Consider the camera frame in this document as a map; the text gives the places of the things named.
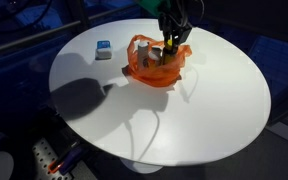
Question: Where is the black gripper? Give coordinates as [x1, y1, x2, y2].
[157, 9, 194, 55]

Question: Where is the orange plastic bag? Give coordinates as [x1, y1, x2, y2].
[121, 34, 194, 89]

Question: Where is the short white bottle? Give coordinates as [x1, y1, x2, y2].
[147, 46, 164, 68]

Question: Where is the blue and white small box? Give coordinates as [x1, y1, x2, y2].
[95, 40, 114, 61]

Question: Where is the blue chair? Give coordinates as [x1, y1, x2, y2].
[248, 35, 288, 101]

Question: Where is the dark metal railing bar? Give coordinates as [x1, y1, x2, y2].
[0, 19, 82, 58]

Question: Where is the orange and purple clamp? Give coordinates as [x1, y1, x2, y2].
[47, 145, 84, 176]

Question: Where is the perforated metal plate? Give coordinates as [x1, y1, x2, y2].
[31, 137, 75, 180]

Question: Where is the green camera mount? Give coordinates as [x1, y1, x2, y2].
[139, 0, 172, 18]

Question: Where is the black cable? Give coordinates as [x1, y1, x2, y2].
[182, 0, 206, 28]

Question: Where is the white table pedestal base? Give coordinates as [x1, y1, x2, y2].
[119, 157, 164, 175]

